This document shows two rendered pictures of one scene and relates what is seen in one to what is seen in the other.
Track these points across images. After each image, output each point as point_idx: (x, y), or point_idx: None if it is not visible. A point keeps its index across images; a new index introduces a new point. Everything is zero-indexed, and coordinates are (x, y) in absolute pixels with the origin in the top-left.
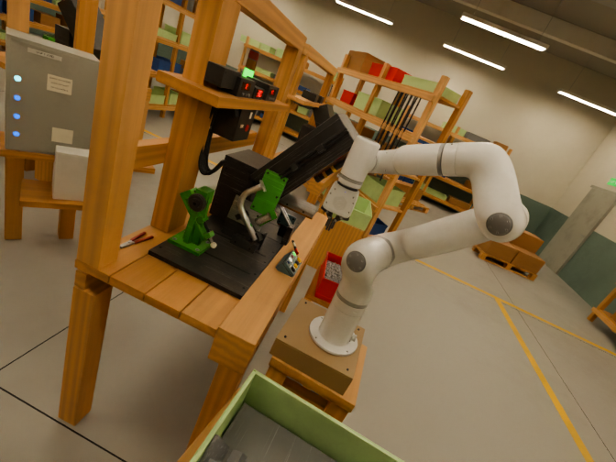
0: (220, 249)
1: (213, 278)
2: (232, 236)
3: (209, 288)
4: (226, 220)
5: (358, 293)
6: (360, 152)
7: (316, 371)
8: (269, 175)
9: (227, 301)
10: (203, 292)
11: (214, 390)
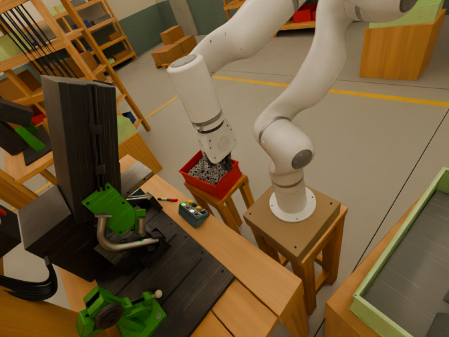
0: (159, 283)
1: (205, 304)
2: (143, 265)
3: (216, 311)
4: (119, 266)
5: (301, 169)
6: (201, 82)
7: (324, 229)
8: (92, 201)
9: (236, 293)
10: (223, 321)
11: (295, 317)
